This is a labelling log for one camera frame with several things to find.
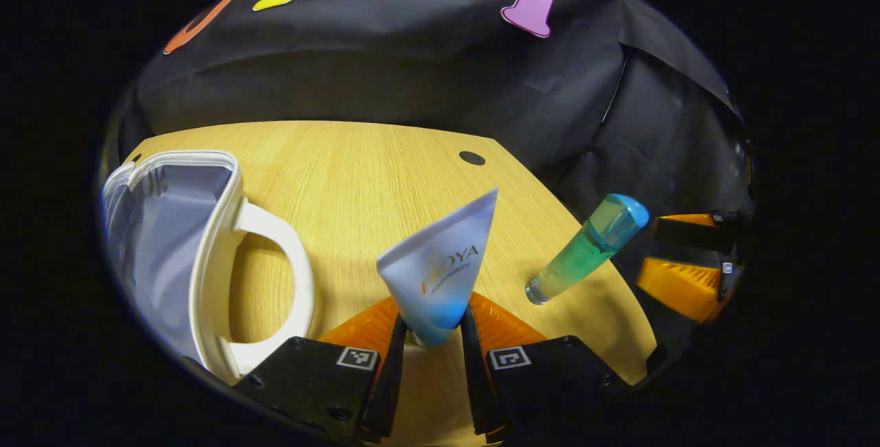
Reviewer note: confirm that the green bottle with blue cap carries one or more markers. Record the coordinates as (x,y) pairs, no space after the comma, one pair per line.
(591,244)

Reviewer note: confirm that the white and blue tube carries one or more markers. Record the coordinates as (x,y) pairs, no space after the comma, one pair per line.
(440,268)

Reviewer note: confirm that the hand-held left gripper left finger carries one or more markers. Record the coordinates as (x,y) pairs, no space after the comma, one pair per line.
(393,378)

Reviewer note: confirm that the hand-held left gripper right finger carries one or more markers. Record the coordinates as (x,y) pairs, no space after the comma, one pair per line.
(474,385)

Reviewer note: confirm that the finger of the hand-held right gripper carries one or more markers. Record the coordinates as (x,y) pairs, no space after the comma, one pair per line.
(680,285)
(694,234)

